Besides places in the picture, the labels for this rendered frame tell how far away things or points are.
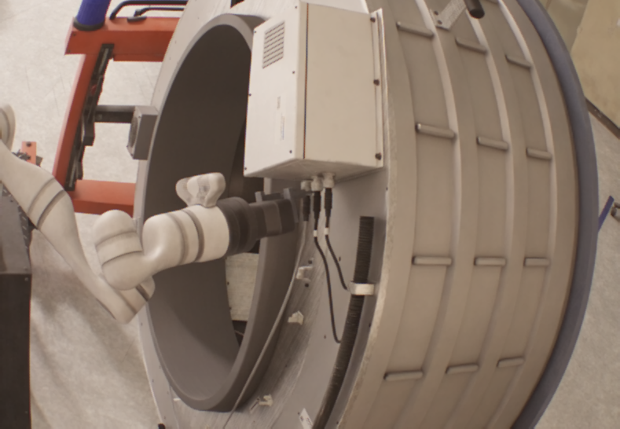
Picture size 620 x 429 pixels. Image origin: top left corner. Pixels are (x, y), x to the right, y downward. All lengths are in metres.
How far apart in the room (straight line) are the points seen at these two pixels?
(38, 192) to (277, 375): 0.53
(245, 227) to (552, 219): 0.51
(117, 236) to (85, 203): 2.08
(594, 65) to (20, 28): 4.02
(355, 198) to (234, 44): 0.78
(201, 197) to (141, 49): 1.65
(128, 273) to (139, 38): 1.76
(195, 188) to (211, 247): 0.08
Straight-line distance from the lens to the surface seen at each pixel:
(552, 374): 1.66
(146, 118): 2.49
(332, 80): 1.39
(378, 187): 1.40
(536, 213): 1.54
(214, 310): 2.36
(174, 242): 1.33
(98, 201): 3.36
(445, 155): 1.44
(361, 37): 1.43
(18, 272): 1.83
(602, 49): 6.29
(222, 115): 2.35
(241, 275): 2.45
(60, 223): 1.60
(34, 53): 4.64
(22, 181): 1.62
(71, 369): 3.10
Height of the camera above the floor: 2.40
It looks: 36 degrees down
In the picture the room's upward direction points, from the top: 23 degrees clockwise
